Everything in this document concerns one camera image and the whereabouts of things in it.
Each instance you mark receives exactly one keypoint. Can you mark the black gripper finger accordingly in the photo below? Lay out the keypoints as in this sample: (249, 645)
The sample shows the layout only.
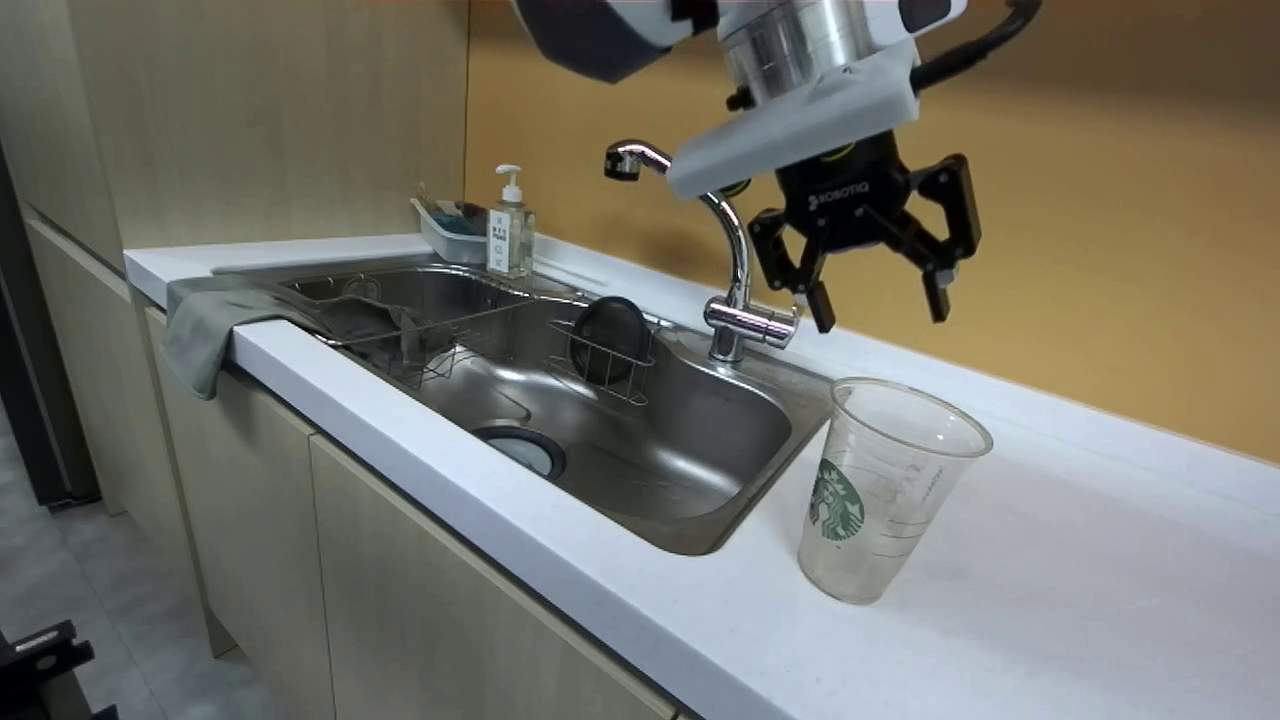
(950, 215)
(782, 252)

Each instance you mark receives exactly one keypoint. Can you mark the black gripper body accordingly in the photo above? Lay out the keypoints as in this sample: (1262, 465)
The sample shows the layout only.
(846, 201)

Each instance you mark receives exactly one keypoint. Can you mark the clear plastic cup green logo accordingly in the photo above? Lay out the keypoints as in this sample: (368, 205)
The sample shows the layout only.
(882, 520)

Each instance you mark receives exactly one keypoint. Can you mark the stainless steel sink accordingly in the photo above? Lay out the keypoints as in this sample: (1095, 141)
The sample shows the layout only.
(664, 452)

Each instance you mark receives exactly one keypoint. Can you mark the round sink drain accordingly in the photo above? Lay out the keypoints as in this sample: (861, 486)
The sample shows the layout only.
(524, 452)

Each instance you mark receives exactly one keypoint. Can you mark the chrome gooseneck faucet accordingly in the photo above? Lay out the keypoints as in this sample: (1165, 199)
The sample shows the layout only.
(747, 322)

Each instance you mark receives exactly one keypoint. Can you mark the black round scrubber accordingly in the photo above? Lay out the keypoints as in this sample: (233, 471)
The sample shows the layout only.
(612, 335)

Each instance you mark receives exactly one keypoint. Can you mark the clear soap pump bottle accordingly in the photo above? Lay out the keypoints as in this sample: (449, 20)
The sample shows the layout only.
(509, 241)

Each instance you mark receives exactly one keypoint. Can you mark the white soap dish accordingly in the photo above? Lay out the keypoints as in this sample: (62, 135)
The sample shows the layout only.
(447, 229)

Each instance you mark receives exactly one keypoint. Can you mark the beige cabinet door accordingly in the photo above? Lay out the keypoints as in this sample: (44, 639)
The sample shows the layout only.
(254, 533)
(425, 612)

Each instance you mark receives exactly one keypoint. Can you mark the gray cloth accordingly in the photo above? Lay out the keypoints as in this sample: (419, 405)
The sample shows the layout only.
(200, 341)

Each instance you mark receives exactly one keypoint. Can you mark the beige cabinet side panel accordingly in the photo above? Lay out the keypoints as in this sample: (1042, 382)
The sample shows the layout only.
(104, 401)

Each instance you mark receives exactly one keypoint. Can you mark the dark tall appliance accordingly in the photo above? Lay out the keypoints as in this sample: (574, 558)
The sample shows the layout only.
(25, 401)

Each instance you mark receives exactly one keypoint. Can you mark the black stand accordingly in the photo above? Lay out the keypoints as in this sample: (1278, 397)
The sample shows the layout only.
(34, 665)

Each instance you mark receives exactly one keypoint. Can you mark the white wrist mount plate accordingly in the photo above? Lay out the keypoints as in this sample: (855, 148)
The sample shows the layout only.
(800, 135)

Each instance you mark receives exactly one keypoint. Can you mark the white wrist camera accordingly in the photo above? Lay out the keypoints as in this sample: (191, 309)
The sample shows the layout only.
(934, 9)

